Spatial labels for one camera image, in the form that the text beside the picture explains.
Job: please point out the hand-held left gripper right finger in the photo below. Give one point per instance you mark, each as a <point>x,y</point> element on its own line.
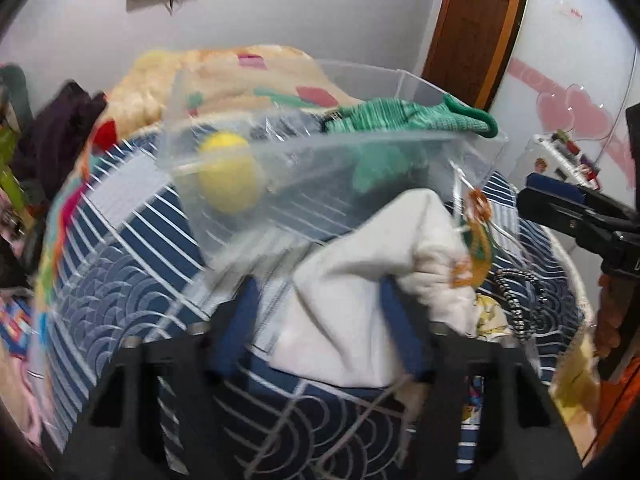
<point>400,327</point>

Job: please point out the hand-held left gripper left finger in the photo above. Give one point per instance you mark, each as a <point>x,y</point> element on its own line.
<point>234,332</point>

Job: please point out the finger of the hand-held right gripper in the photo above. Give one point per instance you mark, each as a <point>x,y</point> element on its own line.
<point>555,185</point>
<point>550,210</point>

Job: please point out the white cloth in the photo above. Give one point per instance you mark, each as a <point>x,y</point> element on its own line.
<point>360,300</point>

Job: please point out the clear plastic container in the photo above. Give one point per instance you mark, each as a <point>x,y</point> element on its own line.
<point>325,160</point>

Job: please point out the yellow soft ball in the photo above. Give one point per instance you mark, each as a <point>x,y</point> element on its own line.
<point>229,172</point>

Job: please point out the person's right hand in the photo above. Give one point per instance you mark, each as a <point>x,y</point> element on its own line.
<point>606,315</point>

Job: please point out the white box with stickers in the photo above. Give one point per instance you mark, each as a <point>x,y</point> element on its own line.
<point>567,157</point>

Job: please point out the orange green patterned sock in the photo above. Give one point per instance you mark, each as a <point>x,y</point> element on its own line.
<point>477,245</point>

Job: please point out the yellow print cloth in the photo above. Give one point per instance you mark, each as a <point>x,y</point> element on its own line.
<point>490,315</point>

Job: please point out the blue wave pattern quilt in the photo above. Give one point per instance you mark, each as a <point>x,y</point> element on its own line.
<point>145,270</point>

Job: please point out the green knitted cloth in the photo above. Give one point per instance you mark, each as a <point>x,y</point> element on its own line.
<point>405,120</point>

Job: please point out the brown wooden door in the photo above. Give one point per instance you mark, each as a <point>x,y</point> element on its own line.
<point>475,25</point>

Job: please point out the beige printed fleece blanket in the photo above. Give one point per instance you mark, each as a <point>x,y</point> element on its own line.
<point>210,77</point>

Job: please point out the dark purple clothing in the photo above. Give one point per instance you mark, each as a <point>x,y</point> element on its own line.
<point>55,130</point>

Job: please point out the bright green item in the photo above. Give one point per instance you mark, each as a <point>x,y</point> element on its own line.
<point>11,175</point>

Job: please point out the pink heart wall sticker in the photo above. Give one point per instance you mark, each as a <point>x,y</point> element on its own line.
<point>560,100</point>

